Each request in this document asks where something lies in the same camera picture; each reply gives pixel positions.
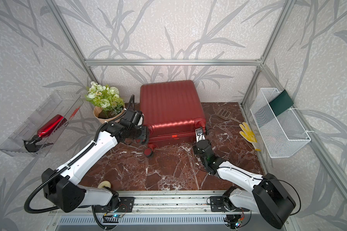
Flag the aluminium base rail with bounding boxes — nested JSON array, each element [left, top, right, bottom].
[[45, 186, 296, 221]]

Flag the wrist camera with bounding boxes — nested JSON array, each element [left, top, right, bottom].
[[195, 128, 205, 142], [120, 109, 144, 130]]

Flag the brown slotted spatula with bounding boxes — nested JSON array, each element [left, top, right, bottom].
[[216, 108, 242, 123]]

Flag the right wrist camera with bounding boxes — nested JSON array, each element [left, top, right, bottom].
[[195, 128, 205, 142]]

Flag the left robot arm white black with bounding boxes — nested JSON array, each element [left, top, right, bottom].
[[24, 121, 148, 231]]

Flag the red bottle with black handle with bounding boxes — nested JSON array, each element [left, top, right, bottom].
[[24, 114, 68, 153]]

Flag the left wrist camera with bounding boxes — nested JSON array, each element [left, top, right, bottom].
[[120, 109, 144, 130]]

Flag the red hard-shell suitcase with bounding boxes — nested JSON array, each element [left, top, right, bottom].
[[140, 80, 206, 157]]

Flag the white wire mesh basket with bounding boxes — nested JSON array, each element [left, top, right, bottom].
[[250, 88, 311, 158]]

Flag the cream tape roll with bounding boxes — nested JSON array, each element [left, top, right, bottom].
[[98, 181, 111, 188]]

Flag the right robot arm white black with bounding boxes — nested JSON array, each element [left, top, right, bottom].
[[193, 139, 296, 229]]

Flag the dark green card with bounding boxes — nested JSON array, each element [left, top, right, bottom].
[[269, 90, 294, 117]]

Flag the potted white flower plant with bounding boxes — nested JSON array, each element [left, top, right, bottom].
[[85, 81, 126, 124]]

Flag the clear plastic wall tray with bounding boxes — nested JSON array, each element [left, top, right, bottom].
[[0, 90, 83, 157]]

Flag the yellow rubber glove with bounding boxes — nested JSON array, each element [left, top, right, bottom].
[[240, 122, 261, 152]]

